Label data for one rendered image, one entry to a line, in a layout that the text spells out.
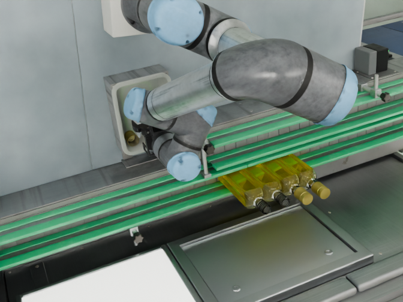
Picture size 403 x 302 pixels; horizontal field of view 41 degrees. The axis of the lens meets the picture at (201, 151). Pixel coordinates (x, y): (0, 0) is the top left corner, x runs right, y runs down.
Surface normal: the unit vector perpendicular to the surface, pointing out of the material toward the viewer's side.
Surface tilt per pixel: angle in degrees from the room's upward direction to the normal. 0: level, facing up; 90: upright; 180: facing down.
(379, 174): 90
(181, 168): 1
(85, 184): 90
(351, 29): 0
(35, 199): 90
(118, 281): 90
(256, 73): 48
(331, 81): 22
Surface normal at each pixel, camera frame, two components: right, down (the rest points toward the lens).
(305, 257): -0.11, -0.88
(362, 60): -0.91, 0.27
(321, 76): 0.53, 0.00
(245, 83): -0.46, 0.48
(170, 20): 0.28, 0.37
